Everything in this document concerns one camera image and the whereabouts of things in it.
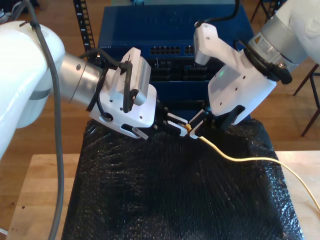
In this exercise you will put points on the small white plastic piece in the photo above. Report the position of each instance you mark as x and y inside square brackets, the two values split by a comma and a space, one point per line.
[3, 231]

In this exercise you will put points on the dark metal stool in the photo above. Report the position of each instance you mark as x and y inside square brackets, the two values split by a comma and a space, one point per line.
[306, 78]

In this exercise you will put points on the white shoe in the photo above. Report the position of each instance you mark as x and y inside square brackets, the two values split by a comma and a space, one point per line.
[3, 16]

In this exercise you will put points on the black rack server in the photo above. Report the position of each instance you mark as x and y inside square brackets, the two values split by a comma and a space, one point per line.
[175, 72]

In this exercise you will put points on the grey object behind switch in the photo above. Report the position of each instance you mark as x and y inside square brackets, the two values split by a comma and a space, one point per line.
[138, 2]

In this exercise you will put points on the blue network switch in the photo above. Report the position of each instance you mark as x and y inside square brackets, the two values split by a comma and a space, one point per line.
[175, 25]

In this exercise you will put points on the black bubble wrap mat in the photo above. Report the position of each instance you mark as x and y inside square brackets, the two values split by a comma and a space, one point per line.
[175, 200]

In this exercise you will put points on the black perforated rack post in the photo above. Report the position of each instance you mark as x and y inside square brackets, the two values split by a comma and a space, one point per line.
[272, 10]
[83, 22]

